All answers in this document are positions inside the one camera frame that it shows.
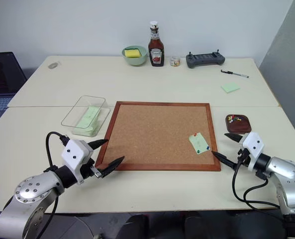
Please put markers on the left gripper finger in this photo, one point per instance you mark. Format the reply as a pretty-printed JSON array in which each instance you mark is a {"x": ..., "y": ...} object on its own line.
[
  {"x": 112, "y": 165},
  {"x": 98, "y": 143}
]

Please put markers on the dark wooden tray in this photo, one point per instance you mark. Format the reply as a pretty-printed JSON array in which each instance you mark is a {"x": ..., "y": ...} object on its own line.
[{"x": 241, "y": 126}]

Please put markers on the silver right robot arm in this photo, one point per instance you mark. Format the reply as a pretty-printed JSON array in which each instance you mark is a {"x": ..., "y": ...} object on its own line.
[{"x": 286, "y": 171}]

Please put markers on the green note stack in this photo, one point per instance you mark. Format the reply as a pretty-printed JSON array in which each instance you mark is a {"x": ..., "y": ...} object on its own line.
[{"x": 87, "y": 120}]

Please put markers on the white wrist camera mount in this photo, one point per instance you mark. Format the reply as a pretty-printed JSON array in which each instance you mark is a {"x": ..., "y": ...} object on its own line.
[
  {"x": 73, "y": 152},
  {"x": 253, "y": 143}
]

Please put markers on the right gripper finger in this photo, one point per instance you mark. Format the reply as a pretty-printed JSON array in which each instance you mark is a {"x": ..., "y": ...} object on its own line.
[
  {"x": 224, "y": 159},
  {"x": 233, "y": 137}
]

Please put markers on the grey remote controller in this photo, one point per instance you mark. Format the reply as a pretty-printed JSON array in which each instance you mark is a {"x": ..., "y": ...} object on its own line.
[{"x": 204, "y": 60}]

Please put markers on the wood framed cork board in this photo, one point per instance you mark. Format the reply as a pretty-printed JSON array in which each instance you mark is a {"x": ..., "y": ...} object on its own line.
[{"x": 157, "y": 134}]

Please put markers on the dark laptop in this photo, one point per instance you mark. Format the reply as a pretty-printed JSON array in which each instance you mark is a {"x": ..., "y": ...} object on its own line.
[{"x": 3, "y": 74}]

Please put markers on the yellow sponge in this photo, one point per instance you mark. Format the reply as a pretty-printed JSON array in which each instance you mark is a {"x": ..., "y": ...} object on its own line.
[{"x": 132, "y": 53}]

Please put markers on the black pen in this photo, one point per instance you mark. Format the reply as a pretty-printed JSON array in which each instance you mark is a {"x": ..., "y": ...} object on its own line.
[{"x": 234, "y": 73}]

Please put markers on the small glass jar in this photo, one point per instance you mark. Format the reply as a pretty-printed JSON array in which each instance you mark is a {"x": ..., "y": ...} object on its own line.
[{"x": 175, "y": 61}]

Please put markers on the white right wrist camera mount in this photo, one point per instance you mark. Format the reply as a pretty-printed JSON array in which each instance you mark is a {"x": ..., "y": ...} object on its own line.
[{"x": 253, "y": 143}]

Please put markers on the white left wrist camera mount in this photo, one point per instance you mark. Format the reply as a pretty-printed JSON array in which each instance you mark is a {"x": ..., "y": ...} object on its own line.
[{"x": 73, "y": 152}]

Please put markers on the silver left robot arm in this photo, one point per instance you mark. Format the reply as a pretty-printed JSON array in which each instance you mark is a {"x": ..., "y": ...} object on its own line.
[{"x": 30, "y": 189}]

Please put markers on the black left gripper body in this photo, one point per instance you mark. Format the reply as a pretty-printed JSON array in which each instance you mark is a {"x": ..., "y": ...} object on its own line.
[{"x": 87, "y": 170}]

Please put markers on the green bowl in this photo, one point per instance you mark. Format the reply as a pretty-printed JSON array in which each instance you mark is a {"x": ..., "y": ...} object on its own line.
[{"x": 134, "y": 61}]

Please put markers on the ketchup bottle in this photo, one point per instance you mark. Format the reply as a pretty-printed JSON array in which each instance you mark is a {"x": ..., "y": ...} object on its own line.
[{"x": 156, "y": 52}]

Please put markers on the grey oval object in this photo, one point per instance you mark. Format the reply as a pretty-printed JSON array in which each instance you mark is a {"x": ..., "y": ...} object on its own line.
[{"x": 53, "y": 65}]

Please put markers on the green paper note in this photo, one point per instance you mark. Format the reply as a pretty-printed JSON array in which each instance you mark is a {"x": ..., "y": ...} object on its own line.
[{"x": 200, "y": 143}]

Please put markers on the green sticky note pad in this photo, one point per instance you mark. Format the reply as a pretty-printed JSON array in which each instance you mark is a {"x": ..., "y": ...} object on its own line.
[{"x": 230, "y": 88}]

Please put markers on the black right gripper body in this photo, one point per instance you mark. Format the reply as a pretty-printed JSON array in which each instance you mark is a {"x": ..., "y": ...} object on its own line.
[{"x": 244, "y": 156}]

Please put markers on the dark rounded shape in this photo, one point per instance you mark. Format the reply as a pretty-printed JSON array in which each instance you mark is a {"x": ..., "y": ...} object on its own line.
[{"x": 195, "y": 225}]

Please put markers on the clear plastic container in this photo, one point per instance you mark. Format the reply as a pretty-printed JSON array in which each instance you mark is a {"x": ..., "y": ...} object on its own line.
[{"x": 102, "y": 119}]

